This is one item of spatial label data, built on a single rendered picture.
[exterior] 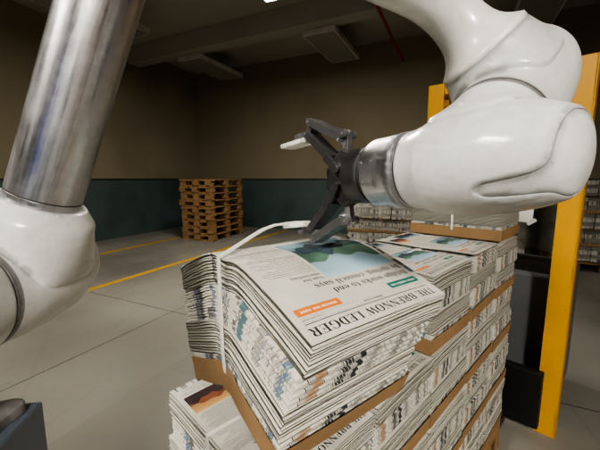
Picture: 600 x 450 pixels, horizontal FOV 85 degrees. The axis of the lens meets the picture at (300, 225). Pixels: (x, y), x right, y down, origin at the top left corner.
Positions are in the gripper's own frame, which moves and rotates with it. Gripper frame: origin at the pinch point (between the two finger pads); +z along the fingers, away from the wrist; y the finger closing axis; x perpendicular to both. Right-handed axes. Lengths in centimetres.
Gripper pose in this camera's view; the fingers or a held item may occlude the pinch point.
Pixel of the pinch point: (291, 184)
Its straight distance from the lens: 60.0
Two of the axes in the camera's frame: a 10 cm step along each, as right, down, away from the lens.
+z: -5.8, -0.3, 8.1
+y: 0.3, 10.0, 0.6
